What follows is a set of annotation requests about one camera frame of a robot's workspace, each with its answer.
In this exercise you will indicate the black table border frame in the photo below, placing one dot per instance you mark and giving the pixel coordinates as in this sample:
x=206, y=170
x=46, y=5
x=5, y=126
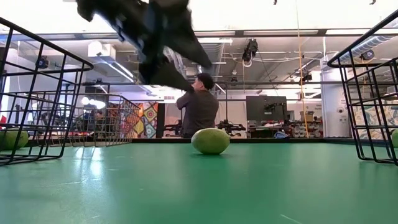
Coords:
x=264, y=140

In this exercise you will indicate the black ceiling device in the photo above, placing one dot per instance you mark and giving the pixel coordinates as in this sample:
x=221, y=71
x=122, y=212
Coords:
x=251, y=48

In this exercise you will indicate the colourful geometric wall mural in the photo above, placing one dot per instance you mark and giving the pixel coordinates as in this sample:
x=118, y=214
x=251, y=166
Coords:
x=147, y=121

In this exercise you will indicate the black monitor screen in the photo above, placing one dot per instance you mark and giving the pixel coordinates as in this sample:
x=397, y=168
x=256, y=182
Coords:
x=265, y=107

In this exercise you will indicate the person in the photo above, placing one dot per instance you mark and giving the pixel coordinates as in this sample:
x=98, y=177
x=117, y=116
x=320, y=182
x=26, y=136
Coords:
x=199, y=109

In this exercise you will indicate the white cabinet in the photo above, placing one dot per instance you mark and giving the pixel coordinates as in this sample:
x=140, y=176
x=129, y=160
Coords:
x=334, y=105

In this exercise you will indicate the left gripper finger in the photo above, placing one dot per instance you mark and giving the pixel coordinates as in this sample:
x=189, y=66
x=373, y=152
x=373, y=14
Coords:
x=192, y=46
x=164, y=76

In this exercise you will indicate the black background robot arm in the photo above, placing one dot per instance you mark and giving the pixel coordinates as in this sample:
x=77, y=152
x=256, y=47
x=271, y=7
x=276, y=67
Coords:
x=230, y=127

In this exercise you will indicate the green lime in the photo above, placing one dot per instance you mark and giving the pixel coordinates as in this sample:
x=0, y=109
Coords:
x=210, y=141
x=395, y=138

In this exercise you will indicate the leaf pattern wall panel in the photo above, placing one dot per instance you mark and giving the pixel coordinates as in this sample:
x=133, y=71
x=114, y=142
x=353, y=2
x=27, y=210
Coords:
x=367, y=121

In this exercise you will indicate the green cucumber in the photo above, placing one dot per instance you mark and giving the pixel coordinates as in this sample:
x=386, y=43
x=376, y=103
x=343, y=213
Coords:
x=14, y=140

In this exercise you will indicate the green table mat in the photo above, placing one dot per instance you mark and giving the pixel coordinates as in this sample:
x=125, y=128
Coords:
x=199, y=193

